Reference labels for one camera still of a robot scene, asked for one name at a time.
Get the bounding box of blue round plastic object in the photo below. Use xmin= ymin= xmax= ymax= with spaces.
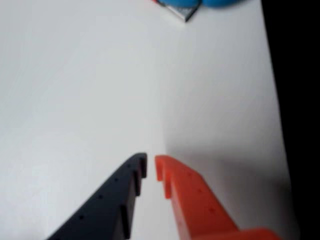
xmin=201 ymin=0 xmax=249 ymax=10

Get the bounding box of silver metal plate corner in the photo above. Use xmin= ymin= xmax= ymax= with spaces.
xmin=152 ymin=0 xmax=201 ymax=23

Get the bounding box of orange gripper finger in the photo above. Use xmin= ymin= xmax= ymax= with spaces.
xmin=154 ymin=154 xmax=282 ymax=240

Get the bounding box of dark navy gripper finger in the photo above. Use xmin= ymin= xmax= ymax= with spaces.
xmin=46 ymin=152 xmax=148 ymax=240

